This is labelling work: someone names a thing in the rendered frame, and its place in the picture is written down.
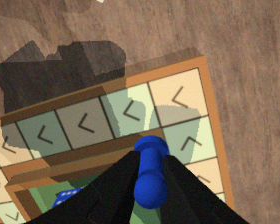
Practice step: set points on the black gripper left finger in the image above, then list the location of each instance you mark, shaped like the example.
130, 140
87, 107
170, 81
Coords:
106, 200

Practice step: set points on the blue pawn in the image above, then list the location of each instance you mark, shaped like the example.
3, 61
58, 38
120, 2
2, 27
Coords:
150, 190

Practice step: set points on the blue die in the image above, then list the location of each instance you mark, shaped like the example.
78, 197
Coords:
64, 195

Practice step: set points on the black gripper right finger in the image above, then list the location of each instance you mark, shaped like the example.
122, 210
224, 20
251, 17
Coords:
191, 202

